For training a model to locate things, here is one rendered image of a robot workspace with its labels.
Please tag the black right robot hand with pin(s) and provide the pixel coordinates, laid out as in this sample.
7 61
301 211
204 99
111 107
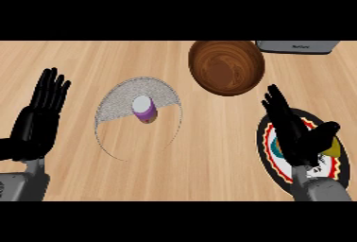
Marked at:
296 138

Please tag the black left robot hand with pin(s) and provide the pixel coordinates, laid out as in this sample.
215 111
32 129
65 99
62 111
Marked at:
35 121

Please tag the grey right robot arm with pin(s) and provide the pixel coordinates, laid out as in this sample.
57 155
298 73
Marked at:
319 186

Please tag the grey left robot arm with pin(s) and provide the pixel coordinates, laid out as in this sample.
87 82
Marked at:
24 182

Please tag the patterned black-rimmed plate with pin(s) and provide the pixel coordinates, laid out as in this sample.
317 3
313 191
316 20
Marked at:
274 157

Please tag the yellow-green cupcake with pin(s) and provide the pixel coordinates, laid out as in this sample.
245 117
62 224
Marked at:
332 148

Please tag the speckled grey plate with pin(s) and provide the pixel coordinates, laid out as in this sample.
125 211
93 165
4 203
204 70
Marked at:
131 100

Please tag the brown wooden bowl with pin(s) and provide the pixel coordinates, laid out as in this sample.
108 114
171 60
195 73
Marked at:
226 67

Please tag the purple can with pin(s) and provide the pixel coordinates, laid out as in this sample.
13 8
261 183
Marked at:
143 108

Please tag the grey appliance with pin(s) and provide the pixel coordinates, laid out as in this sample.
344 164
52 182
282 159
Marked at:
296 46

